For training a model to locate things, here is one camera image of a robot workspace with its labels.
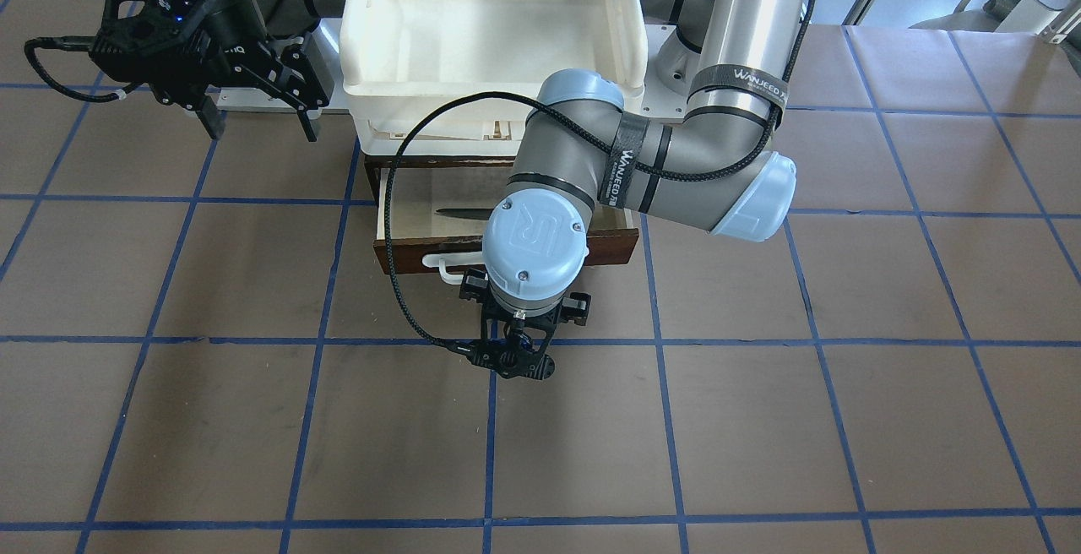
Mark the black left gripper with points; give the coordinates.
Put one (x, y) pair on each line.
(577, 306)

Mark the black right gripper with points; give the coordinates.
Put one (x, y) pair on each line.
(226, 33)

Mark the white drawer handle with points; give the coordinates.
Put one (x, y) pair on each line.
(443, 262)

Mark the light wooden drawer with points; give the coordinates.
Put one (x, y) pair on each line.
(417, 228)

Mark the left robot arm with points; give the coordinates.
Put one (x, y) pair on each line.
(583, 150)

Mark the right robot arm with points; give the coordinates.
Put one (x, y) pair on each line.
(180, 48)

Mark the white plastic tray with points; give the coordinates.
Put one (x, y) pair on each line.
(402, 59)

